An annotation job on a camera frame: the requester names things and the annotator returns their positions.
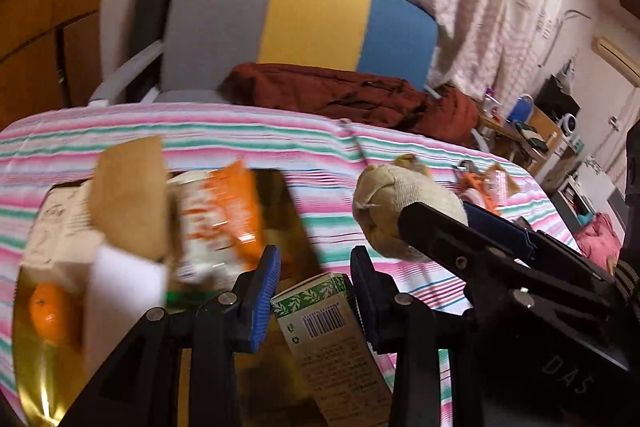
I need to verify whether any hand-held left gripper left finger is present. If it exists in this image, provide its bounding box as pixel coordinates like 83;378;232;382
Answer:
71;245;282;427

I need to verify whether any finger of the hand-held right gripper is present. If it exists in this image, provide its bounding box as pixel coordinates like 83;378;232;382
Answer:
397;201;617;324
462;202;622;291

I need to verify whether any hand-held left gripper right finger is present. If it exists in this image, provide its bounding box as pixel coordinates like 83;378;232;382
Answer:
349;245;482;427

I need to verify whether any green patterned box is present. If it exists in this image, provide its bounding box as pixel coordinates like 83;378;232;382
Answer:
269;271;394;427

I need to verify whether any beige plush toy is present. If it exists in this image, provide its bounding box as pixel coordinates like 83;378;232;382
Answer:
352;154;469;264

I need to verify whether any gold metal tray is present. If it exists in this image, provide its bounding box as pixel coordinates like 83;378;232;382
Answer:
10;166;401;427

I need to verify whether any small brown packet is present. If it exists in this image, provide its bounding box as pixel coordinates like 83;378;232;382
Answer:
487;164;522;204

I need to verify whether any orange plastic item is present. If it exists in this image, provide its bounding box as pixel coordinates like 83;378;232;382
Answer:
459;172;502;214

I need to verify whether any pink cloth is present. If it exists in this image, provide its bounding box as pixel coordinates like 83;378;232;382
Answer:
574;213;622;272

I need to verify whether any wooden side table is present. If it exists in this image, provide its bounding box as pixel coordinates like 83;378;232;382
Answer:
477;101;573;170

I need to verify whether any orange snack packet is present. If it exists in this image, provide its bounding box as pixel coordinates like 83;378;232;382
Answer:
167;159;267;284

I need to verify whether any small white device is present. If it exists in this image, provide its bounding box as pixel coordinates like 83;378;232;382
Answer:
556;113;582;144

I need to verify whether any small purple toy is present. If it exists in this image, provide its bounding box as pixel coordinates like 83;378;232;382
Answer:
481;89;502;116

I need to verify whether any black box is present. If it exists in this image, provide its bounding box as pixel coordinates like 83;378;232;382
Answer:
534;76;582;118

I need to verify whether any white foam block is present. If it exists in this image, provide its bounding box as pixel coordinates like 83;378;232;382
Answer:
81;241;170;374

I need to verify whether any yellow-brown sponge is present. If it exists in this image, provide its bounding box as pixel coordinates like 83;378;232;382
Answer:
92;135;172;262

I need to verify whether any striped blanket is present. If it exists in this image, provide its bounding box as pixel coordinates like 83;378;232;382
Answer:
0;102;583;427

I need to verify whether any red-brown jacket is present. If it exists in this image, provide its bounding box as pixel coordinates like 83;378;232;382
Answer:
220;63;481;142

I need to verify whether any orange fruit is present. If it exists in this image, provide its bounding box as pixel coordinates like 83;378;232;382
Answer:
28;282;85;349

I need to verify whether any white cardboard box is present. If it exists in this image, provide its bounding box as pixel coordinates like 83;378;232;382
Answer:
22;179;110;294

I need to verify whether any grey yellow blue chair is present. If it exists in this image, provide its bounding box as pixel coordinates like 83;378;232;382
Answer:
89;0;441;108

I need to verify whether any wooden wardrobe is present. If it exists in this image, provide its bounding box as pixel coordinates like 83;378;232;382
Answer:
0;0;121;128

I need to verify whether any wall air conditioner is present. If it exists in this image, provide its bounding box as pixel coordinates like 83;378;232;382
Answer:
592;36;640;84

